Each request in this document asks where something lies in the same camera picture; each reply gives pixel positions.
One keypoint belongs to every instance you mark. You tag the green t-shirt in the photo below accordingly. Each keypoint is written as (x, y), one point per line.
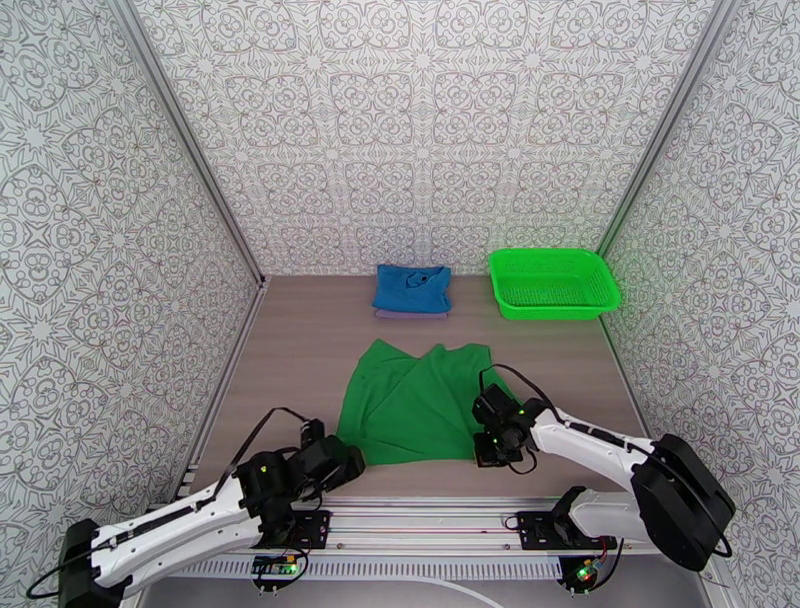
(412, 412)

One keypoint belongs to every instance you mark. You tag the lavender purple shirt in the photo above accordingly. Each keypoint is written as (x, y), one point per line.
(412, 316)

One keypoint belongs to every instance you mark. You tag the blue t-shirt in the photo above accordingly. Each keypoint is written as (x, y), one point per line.
(394, 294)

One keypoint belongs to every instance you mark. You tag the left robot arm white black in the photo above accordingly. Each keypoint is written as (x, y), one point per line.
(175, 531)

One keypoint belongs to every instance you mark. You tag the green plastic laundry basket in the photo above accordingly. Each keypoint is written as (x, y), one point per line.
(587, 294)

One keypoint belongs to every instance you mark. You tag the circuit board with blue parts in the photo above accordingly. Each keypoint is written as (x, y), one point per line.
(274, 567)

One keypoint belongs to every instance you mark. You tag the circuit board with green light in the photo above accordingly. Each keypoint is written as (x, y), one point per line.
(587, 574)

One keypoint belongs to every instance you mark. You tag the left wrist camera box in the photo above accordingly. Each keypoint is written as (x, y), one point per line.
(312, 432)

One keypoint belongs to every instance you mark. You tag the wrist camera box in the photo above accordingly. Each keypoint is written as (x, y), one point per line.
(495, 400)
(312, 432)

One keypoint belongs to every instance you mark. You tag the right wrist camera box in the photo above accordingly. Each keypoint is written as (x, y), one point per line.
(495, 400)

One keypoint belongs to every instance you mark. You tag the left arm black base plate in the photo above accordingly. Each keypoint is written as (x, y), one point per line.
(312, 531)

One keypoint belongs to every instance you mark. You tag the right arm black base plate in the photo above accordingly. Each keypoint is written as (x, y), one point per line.
(534, 531)

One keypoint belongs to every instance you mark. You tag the aluminium rail frame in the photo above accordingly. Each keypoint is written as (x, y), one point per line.
(425, 522)

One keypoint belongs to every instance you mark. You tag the aluminium corner post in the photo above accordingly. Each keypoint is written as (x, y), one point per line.
(662, 125)
(187, 137)

